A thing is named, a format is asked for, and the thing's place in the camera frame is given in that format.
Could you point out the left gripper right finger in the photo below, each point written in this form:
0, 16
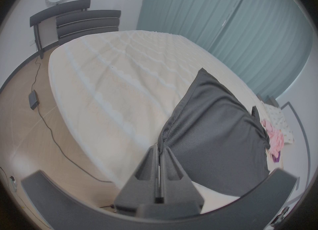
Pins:
178, 186

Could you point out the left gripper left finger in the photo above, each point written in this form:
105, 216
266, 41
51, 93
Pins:
141, 186

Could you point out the black T-shirt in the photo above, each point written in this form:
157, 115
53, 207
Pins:
218, 137

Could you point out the purple garment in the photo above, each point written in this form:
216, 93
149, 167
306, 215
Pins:
276, 158

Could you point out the bed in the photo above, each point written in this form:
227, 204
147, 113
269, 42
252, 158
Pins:
111, 87

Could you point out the pink garment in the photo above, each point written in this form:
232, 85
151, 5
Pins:
275, 139

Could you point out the white printed pillow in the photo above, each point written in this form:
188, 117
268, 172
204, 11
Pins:
278, 117

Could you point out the black power adapter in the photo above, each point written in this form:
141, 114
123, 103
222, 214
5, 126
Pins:
33, 100

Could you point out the dark grey dressing table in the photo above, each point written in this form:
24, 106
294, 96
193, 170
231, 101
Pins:
87, 23

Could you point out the blue-green curtain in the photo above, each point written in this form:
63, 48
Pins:
268, 38
186, 5

